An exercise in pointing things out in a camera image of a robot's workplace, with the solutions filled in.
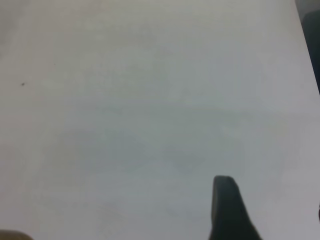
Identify brown blurred object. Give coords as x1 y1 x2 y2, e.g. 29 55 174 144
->
0 229 34 240

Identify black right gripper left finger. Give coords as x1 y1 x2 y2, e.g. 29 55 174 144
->
208 175 264 240

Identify dark grey blurred object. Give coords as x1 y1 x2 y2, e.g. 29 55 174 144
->
301 11 320 96

